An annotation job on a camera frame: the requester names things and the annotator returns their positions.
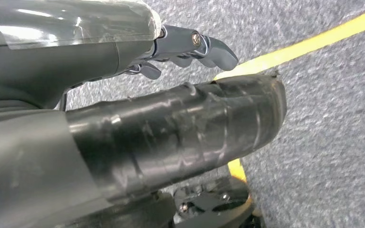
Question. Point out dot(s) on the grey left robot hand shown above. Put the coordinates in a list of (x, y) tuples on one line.
[(59, 56)]

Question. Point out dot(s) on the black robot foot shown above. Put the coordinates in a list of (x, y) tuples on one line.
[(214, 204)]

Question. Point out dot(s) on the yellow floor tape square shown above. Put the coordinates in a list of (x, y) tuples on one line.
[(311, 44)]

